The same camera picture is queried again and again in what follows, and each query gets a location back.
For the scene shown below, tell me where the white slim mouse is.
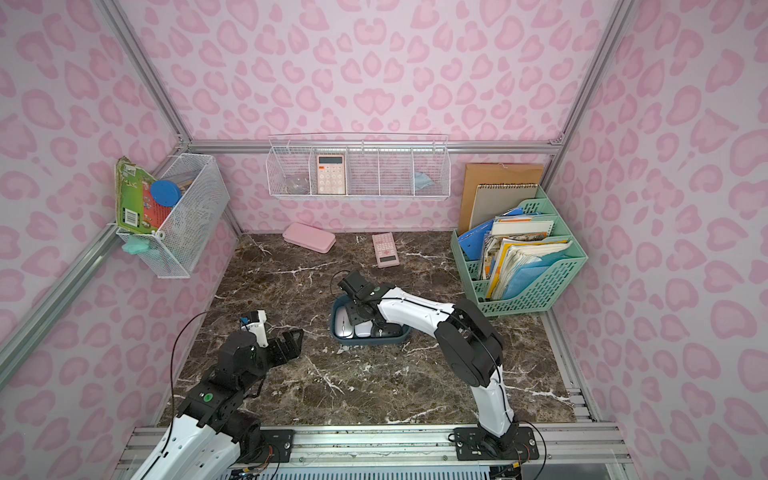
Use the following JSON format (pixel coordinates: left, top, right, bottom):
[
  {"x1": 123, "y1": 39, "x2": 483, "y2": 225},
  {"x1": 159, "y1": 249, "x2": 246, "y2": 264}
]
[{"x1": 354, "y1": 321, "x2": 373, "y2": 338}]

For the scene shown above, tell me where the silver grey mouse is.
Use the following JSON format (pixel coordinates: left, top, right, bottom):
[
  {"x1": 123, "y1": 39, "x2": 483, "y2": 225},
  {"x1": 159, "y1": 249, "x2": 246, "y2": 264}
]
[{"x1": 334, "y1": 306, "x2": 355, "y2": 339}]

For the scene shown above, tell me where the dark teal storage box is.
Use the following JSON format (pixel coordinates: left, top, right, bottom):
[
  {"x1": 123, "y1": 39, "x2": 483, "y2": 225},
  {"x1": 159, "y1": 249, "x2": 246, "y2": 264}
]
[{"x1": 329, "y1": 295, "x2": 412, "y2": 346}]

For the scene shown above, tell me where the black mouse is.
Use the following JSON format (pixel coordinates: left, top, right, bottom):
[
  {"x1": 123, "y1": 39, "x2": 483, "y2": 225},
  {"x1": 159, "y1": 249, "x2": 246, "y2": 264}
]
[{"x1": 375, "y1": 324, "x2": 402, "y2": 338}]

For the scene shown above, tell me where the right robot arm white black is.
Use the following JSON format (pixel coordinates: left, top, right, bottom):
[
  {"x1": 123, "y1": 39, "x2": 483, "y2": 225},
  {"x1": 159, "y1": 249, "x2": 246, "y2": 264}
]
[{"x1": 338, "y1": 271, "x2": 519, "y2": 443}]

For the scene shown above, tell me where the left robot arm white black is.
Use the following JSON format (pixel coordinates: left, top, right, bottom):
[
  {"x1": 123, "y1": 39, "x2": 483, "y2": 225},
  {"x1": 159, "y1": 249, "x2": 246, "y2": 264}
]
[{"x1": 133, "y1": 329, "x2": 304, "y2": 479}]

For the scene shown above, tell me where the pink calculator on table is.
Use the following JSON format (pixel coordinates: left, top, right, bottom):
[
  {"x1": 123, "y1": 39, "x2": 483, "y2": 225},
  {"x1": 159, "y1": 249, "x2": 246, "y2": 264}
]
[{"x1": 372, "y1": 232, "x2": 400, "y2": 269}]

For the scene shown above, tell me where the pink pencil case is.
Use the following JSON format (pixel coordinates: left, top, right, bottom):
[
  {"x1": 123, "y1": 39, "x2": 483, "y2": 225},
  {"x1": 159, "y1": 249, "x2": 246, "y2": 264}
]
[{"x1": 282, "y1": 223, "x2": 336, "y2": 254}]

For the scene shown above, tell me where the blue folder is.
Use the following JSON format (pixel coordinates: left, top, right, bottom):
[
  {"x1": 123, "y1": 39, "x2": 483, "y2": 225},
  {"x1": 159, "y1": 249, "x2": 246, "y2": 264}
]
[{"x1": 458, "y1": 218, "x2": 496, "y2": 261}]

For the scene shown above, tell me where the pink calculator in basket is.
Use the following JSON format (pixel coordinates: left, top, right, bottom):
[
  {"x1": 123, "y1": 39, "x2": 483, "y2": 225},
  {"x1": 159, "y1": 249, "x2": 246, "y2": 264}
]
[{"x1": 316, "y1": 154, "x2": 346, "y2": 195}]

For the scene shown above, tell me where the white mesh side basket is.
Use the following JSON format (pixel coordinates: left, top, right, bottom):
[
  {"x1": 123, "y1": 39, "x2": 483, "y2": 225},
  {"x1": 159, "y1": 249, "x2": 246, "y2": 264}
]
[{"x1": 116, "y1": 153, "x2": 230, "y2": 279}]

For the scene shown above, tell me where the clear item in basket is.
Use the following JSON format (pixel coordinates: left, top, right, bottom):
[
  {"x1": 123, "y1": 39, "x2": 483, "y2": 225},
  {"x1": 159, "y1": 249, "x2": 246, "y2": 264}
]
[{"x1": 283, "y1": 175, "x2": 311, "y2": 196}]

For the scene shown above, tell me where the light blue item in basket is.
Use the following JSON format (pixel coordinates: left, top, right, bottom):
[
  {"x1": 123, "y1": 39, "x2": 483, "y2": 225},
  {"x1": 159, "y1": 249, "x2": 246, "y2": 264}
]
[{"x1": 414, "y1": 172, "x2": 435, "y2": 191}]

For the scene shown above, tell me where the mint green cloth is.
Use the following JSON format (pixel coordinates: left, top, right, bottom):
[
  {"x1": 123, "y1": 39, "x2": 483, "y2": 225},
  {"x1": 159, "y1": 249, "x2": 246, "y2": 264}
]
[{"x1": 122, "y1": 235, "x2": 162, "y2": 260}]

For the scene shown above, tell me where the stack of books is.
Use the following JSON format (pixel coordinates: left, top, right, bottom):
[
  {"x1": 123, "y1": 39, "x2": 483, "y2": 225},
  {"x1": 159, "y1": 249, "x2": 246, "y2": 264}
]
[{"x1": 478, "y1": 215, "x2": 573, "y2": 301}]

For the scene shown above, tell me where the spiral sketch pad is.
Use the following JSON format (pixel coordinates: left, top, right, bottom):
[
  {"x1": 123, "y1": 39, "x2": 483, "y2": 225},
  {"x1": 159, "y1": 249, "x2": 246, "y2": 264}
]
[{"x1": 469, "y1": 183, "x2": 538, "y2": 229}]

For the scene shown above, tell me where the green file organizer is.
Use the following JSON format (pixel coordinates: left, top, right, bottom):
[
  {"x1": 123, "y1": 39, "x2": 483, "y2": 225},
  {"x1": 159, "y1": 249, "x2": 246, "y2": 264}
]
[{"x1": 450, "y1": 186, "x2": 587, "y2": 317}]

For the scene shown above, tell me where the brown clipboard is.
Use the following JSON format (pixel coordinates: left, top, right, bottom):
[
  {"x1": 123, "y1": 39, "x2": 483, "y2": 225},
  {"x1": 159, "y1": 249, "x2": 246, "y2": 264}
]
[{"x1": 457, "y1": 163, "x2": 544, "y2": 234}]

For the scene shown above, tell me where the green packaged card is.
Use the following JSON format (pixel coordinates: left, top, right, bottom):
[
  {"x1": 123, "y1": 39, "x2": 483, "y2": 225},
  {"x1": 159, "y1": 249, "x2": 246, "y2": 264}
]
[{"x1": 115, "y1": 157, "x2": 156, "y2": 234}]

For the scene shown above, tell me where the blue round disc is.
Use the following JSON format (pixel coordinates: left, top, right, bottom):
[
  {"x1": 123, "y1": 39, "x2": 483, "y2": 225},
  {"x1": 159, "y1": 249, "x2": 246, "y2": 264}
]
[{"x1": 150, "y1": 180, "x2": 182, "y2": 208}]

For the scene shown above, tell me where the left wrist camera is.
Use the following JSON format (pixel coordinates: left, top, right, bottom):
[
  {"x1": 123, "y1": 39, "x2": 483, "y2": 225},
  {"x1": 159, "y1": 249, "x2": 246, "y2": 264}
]
[{"x1": 240, "y1": 310, "x2": 269, "y2": 348}]

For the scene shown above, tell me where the aluminium front rail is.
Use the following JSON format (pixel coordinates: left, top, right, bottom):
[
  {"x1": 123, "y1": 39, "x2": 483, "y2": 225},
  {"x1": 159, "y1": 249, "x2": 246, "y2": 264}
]
[{"x1": 113, "y1": 421, "x2": 631, "y2": 480}]

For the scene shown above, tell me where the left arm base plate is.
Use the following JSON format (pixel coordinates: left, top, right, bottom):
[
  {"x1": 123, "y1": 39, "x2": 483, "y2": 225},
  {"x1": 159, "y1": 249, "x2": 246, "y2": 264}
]
[{"x1": 237, "y1": 428, "x2": 296, "y2": 465}]

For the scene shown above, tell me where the white wire wall basket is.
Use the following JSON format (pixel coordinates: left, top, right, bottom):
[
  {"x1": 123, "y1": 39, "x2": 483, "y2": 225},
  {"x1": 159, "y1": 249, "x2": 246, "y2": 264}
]
[{"x1": 266, "y1": 134, "x2": 451, "y2": 199}]

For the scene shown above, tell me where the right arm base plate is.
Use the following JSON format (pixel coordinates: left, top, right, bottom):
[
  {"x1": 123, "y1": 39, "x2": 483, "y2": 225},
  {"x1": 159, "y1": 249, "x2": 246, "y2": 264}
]
[{"x1": 448, "y1": 424, "x2": 540, "y2": 462}]

